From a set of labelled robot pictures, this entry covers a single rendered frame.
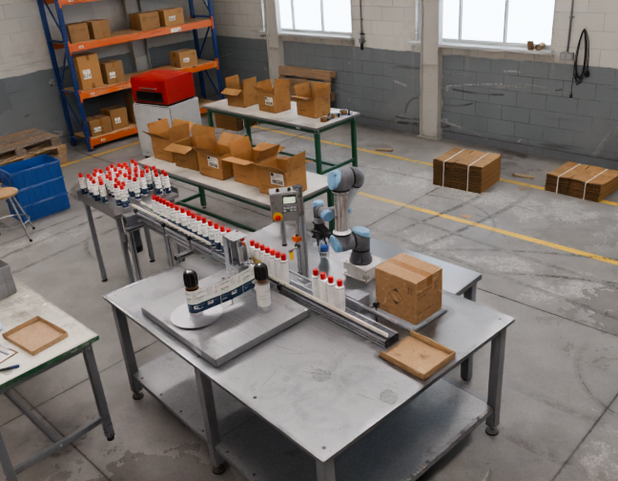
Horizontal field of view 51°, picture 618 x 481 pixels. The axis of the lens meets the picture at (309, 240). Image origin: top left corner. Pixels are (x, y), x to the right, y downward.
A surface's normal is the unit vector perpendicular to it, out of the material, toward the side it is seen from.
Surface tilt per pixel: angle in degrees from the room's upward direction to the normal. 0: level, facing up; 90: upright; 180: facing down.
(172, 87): 90
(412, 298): 90
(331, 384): 0
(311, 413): 0
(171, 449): 0
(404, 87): 90
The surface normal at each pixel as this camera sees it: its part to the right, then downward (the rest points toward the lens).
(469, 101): -0.69, 0.36
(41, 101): 0.72, 0.26
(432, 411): -0.11, -0.88
